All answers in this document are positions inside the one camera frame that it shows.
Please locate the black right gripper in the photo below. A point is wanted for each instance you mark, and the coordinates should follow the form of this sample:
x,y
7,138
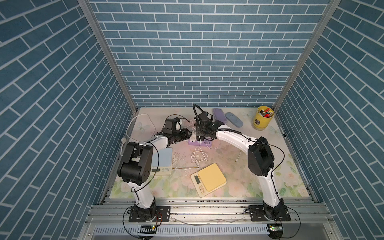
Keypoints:
x,y
197,131

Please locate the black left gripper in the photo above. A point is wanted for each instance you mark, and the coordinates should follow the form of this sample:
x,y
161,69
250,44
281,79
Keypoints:
x,y
184,133

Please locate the blue electronic kitchen scale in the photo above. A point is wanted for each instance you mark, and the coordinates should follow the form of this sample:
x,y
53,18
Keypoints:
x,y
162,163

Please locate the yellow electronic kitchen scale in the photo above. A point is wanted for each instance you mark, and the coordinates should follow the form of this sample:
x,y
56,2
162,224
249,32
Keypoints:
x,y
208,180

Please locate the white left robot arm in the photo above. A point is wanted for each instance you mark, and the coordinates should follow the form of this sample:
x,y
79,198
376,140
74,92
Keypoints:
x,y
136,160

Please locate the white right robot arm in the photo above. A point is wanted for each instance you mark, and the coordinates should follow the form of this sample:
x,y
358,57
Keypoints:
x,y
260,159

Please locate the purple power strip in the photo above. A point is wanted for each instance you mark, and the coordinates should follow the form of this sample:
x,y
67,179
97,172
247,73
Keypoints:
x,y
203,143

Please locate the purple pencil case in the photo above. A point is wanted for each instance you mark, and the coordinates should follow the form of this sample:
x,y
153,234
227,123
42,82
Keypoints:
x,y
219,115

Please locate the blue pencil case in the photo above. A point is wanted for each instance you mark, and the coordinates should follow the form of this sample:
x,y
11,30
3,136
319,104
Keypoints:
x,y
234,119

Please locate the floral table mat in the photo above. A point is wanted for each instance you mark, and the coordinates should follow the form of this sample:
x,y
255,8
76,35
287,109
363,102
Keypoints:
x,y
187,159

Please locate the yellow pen cup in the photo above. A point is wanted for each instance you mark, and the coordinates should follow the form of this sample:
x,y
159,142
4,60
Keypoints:
x,y
263,117

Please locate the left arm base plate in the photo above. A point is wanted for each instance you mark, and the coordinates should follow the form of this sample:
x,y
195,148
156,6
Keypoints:
x,y
139,215

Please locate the aluminium mounting rail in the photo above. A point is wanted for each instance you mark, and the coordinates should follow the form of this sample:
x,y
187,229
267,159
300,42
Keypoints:
x,y
208,210

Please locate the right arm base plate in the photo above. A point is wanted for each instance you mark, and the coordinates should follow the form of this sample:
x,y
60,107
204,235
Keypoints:
x,y
260,213

